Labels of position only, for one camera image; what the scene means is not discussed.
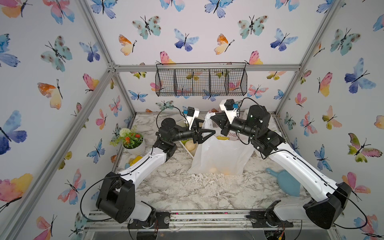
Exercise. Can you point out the potted flower plant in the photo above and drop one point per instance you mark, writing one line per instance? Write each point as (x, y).
(130, 140)

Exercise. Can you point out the lemon print plastic bag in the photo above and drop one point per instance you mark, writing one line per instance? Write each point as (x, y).
(272, 125)

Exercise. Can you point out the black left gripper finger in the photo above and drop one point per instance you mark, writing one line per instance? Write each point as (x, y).
(197, 124)
(205, 134)

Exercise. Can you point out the clear white plastic bag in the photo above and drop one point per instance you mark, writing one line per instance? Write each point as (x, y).
(220, 154)

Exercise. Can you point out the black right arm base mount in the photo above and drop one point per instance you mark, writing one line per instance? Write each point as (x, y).
(267, 218)

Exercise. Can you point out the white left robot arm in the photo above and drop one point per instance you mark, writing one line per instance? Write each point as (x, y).
(117, 197)

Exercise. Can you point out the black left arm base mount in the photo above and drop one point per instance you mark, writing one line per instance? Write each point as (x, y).
(156, 220)

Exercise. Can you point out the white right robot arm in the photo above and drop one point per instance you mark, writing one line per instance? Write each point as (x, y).
(327, 199)

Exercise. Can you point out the aluminium front rail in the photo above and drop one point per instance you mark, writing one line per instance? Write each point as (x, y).
(205, 220)

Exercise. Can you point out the black wire wall basket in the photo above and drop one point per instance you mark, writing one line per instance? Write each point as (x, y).
(201, 79)

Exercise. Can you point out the beige pear lower left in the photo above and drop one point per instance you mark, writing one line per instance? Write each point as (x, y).
(191, 146)

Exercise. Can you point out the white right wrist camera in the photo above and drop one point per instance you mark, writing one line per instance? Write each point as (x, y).
(228, 107)

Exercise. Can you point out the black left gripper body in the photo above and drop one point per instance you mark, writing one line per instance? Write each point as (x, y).
(184, 136)

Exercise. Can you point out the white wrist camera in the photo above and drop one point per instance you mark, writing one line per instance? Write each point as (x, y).
(191, 113)
(228, 107)

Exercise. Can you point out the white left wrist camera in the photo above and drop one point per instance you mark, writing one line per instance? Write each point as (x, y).
(191, 113)

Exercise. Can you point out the light blue dustpan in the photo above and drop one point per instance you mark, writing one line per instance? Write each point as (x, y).
(287, 183)

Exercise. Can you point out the yellow toy shovel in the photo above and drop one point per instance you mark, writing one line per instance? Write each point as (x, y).
(134, 161)

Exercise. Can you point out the white rectangular tray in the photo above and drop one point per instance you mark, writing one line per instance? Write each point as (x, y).
(182, 124)

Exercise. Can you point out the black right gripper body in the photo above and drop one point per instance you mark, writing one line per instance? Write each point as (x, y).
(242, 126)

